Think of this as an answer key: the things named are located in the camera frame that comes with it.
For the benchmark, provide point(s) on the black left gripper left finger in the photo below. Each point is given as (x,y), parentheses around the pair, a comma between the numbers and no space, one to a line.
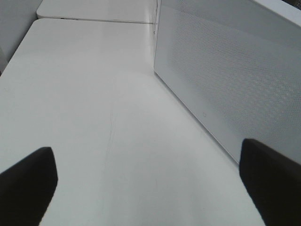
(27,188)

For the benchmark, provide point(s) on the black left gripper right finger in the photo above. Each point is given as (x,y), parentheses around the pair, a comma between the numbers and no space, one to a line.
(273,182)

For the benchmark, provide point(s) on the white microwave door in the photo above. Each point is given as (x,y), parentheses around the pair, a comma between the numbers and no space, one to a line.
(237,67)

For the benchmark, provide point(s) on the white microwave oven body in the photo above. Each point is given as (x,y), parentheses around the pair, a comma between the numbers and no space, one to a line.
(282,9)

